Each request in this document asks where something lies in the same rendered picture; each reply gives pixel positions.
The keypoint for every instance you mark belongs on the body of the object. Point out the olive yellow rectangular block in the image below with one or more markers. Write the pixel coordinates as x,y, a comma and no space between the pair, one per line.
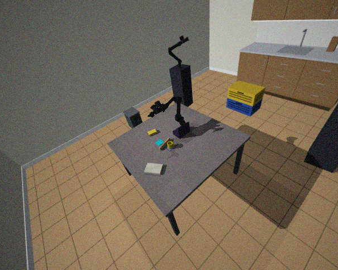
152,132

